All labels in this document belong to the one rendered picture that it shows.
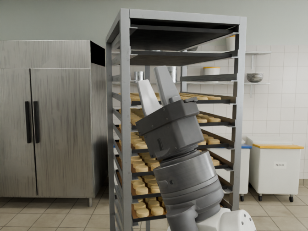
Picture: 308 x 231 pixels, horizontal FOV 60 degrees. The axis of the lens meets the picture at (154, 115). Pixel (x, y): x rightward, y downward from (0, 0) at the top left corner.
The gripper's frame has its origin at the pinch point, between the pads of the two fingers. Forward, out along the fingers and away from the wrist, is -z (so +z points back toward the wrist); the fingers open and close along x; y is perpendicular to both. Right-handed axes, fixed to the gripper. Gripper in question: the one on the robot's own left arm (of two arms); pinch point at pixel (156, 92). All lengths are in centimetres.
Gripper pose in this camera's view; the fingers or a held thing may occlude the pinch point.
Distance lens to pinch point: 41.6
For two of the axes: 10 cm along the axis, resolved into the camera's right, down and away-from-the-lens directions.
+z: 3.3, 9.4, -1.2
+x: 5.2, -2.8, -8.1
